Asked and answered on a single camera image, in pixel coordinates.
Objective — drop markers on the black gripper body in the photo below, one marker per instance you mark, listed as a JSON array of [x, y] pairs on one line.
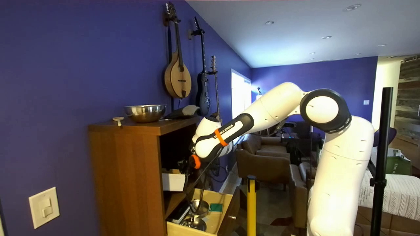
[[194, 162]]

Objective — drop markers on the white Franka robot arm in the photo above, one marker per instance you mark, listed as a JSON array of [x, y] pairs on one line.
[[341, 174]]

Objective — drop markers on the white box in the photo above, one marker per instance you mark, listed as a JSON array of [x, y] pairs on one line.
[[173, 181]]

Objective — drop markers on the green item in drawer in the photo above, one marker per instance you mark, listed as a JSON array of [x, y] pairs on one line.
[[215, 207]]

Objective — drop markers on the metal clutter in drawer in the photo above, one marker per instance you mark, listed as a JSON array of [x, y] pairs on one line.
[[193, 221]]

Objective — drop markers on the open wooden drawer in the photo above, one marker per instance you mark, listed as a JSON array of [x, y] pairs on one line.
[[218, 217]]

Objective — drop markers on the black flat device on cabinet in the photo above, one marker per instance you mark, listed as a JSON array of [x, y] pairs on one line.
[[185, 111]]

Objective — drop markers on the brown sofa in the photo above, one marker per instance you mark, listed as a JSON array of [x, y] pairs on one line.
[[262, 164]]

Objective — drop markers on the steel bowl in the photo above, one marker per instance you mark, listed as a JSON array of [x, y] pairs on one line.
[[145, 112]]

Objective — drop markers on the dark brown wooden cabinet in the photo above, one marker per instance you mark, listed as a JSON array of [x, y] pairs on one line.
[[126, 183]]

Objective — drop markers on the white framed window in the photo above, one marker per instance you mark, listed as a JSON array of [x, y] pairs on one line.
[[240, 93]]

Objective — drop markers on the wooden mandolin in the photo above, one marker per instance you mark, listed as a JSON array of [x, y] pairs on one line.
[[178, 78]]

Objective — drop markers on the small beige knob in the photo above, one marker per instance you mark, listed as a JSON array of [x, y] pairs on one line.
[[118, 120]]

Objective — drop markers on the black tripod pole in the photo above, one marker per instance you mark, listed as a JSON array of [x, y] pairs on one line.
[[380, 165]]

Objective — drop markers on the bed with white cover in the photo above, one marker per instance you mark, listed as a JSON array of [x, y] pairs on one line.
[[393, 196]]

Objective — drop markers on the yellow post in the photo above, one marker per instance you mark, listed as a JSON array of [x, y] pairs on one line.
[[250, 204]]

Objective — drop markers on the beige light switch plate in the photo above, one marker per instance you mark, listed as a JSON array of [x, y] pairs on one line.
[[43, 207]]

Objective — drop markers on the small white wall plate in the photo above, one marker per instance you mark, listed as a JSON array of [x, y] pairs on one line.
[[365, 102]]

